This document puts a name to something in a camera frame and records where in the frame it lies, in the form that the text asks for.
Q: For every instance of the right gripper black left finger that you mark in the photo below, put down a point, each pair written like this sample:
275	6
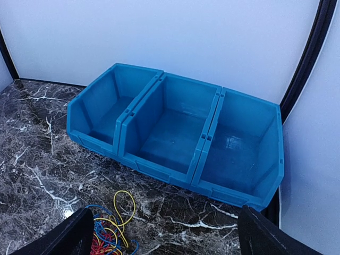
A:
72	236

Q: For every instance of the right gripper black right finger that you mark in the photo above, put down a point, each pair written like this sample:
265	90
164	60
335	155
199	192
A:
258	235

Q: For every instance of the right blue storage bin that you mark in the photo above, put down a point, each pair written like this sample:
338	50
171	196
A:
242	161

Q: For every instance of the blue storage bin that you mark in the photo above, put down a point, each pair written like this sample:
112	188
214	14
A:
164	135
242	161
95	116

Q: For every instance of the left blue storage bin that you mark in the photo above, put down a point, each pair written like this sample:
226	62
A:
95	116

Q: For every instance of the middle blue storage bin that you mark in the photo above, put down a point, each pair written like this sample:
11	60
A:
164	135

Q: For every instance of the black left corner post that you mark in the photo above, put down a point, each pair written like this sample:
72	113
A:
7	58

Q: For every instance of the black corner post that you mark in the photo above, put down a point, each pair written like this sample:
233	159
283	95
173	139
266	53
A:
309	190
7	58

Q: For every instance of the black right corner post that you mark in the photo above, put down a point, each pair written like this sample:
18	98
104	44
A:
309	190

